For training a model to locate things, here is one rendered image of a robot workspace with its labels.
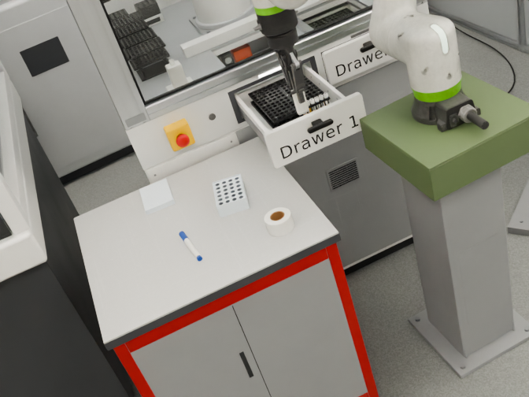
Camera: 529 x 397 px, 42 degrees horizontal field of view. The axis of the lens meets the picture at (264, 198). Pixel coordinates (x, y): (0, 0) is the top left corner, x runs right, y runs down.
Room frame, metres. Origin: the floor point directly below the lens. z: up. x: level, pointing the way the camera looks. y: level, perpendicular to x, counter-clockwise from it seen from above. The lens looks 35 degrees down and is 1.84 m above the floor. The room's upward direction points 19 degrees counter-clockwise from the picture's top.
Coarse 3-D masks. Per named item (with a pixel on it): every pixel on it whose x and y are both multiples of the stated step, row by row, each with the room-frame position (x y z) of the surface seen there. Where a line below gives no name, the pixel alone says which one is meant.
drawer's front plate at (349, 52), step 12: (360, 36) 1.97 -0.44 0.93; (336, 48) 1.94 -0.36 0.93; (348, 48) 1.95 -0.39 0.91; (360, 48) 1.95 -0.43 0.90; (324, 60) 1.93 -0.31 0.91; (336, 60) 1.94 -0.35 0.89; (348, 60) 1.94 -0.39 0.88; (360, 60) 1.95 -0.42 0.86; (372, 60) 1.96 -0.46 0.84; (384, 60) 1.96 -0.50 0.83; (336, 72) 1.94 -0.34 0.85; (348, 72) 1.94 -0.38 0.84; (360, 72) 1.95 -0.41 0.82
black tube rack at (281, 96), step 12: (276, 84) 1.90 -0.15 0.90; (312, 84) 1.82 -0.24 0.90; (252, 96) 1.88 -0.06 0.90; (264, 96) 1.85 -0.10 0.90; (276, 96) 1.82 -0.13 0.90; (288, 96) 1.80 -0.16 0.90; (312, 96) 1.76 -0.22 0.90; (264, 108) 1.79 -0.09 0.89; (276, 108) 1.76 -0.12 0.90; (288, 108) 1.73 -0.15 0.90; (288, 120) 1.73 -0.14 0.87
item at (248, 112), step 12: (312, 72) 1.91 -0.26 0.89; (264, 84) 1.95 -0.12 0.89; (324, 84) 1.81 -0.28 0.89; (240, 96) 1.93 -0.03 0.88; (336, 96) 1.74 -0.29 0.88; (240, 108) 1.88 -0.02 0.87; (252, 108) 1.93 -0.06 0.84; (252, 120) 1.77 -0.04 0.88; (264, 120) 1.83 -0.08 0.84; (264, 132) 1.66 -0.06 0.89
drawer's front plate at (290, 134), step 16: (352, 96) 1.63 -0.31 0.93; (320, 112) 1.61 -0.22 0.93; (336, 112) 1.61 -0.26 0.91; (352, 112) 1.62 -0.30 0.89; (288, 128) 1.59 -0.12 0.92; (304, 128) 1.60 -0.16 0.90; (336, 128) 1.61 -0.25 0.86; (352, 128) 1.62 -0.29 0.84; (272, 144) 1.58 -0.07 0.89; (288, 144) 1.59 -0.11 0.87; (320, 144) 1.60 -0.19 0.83; (272, 160) 1.58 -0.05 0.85; (288, 160) 1.59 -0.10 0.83
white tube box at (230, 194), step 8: (232, 176) 1.65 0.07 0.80; (240, 176) 1.63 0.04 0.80; (216, 184) 1.64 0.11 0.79; (224, 184) 1.63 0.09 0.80; (232, 184) 1.62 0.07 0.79; (240, 184) 1.60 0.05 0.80; (216, 192) 1.60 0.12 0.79; (224, 192) 1.59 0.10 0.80; (232, 192) 1.59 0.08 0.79; (240, 192) 1.57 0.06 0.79; (216, 200) 1.56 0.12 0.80; (224, 200) 1.55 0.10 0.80; (232, 200) 1.54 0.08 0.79; (240, 200) 1.53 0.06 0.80; (216, 208) 1.53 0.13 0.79; (224, 208) 1.53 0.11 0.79; (232, 208) 1.53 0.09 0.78; (240, 208) 1.53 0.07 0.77; (248, 208) 1.53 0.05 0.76; (224, 216) 1.53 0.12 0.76
